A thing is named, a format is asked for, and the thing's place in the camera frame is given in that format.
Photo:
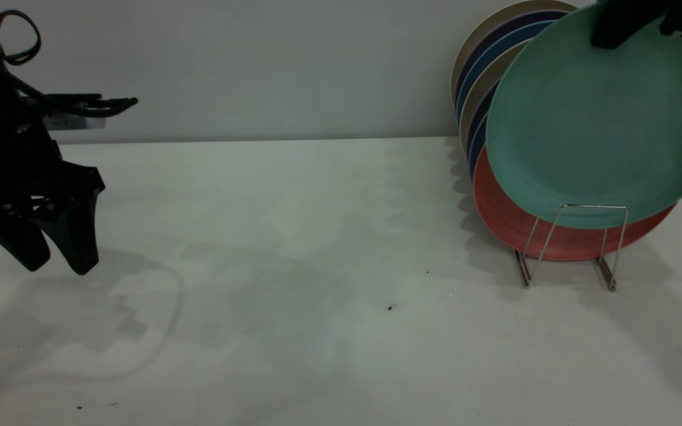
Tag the pink plate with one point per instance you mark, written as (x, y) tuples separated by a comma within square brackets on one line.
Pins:
[(507, 219)]

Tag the dark purple plate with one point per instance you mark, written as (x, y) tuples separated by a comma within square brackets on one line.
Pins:
[(489, 38)]

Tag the stack of upright plates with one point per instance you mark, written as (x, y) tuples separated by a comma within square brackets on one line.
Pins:
[(483, 29)]

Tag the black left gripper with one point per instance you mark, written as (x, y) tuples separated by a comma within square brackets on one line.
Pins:
[(9, 160)]

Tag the beige plate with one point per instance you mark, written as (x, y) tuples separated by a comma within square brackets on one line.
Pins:
[(489, 74)]

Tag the navy blue plate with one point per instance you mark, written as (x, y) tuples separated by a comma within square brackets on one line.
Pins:
[(476, 148)]

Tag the green plate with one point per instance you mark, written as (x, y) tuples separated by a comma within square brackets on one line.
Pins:
[(601, 130)]

